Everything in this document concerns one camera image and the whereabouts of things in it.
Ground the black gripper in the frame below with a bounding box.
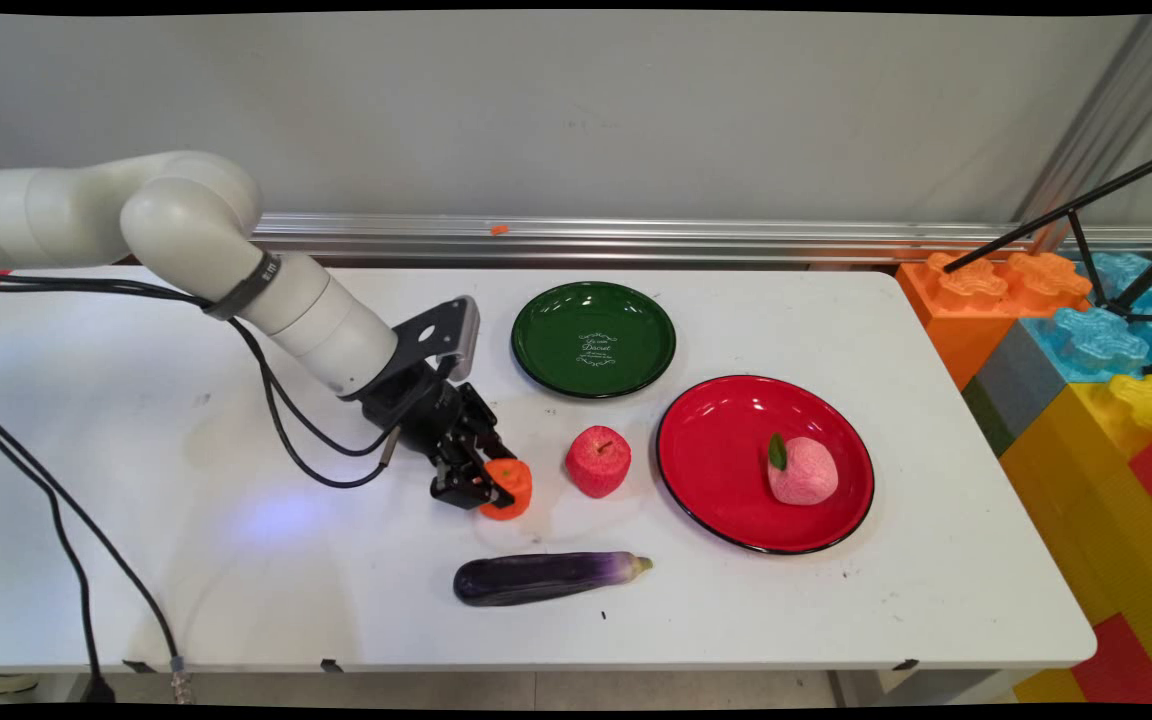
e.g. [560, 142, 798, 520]
[360, 364, 517, 511]

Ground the orange toy persimmon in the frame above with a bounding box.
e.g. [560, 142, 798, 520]
[479, 458, 535, 522]

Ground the purple toy eggplant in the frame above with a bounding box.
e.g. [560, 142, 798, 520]
[453, 551, 654, 608]

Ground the red toy apple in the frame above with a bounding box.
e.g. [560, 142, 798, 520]
[565, 425, 632, 499]

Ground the green round plate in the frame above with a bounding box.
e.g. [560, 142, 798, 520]
[511, 281, 678, 400]

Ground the red round plate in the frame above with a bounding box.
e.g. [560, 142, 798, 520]
[656, 375, 876, 556]

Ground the pink toy peach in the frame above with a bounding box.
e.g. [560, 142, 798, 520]
[767, 433, 840, 507]

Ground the orange giant building block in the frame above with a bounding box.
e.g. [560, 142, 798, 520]
[896, 250, 1095, 392]

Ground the grey giant building block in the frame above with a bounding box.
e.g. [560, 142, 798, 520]
[963, 320, 1073, 457]

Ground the yellow giant building block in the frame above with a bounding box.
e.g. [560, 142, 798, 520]
[1000, 374, 1152, 705]

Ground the blue giant building block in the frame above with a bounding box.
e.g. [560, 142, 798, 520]
[1021, 250, 1152, 386]

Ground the black tripod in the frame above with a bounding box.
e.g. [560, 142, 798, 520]
[944, 143, 1152, 326]

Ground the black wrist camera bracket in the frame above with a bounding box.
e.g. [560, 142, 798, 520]
[376, 296, 483, 387]

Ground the grey velcro arm strap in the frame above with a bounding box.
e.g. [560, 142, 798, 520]
[201, 250, 283, 322]

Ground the aluminium rail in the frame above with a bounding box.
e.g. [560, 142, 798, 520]
[251, 212, 1152, 270]

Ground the black cable with silver connector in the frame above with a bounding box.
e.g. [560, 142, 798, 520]
[0, 270, 407, 705]

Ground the black cable with black plug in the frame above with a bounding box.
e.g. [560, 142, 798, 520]
[0, 270, 457, 705]

